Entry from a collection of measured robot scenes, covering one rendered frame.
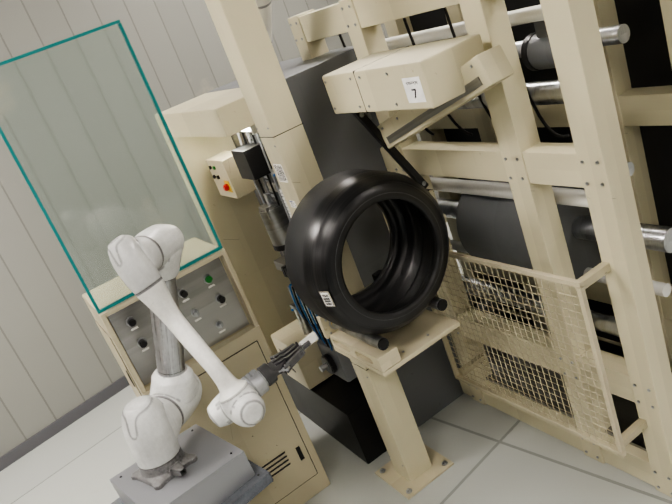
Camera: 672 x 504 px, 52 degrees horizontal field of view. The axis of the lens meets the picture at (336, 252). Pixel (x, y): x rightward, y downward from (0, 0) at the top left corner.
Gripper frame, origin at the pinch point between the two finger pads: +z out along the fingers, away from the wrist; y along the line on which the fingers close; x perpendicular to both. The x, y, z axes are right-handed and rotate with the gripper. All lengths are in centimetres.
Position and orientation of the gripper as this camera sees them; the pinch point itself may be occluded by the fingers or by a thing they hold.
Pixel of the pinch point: (308, 340)
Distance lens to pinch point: 239.6
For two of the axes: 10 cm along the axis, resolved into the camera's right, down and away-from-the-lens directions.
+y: -4.9, -1.5, 8.6
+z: 7.5, -5.8, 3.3
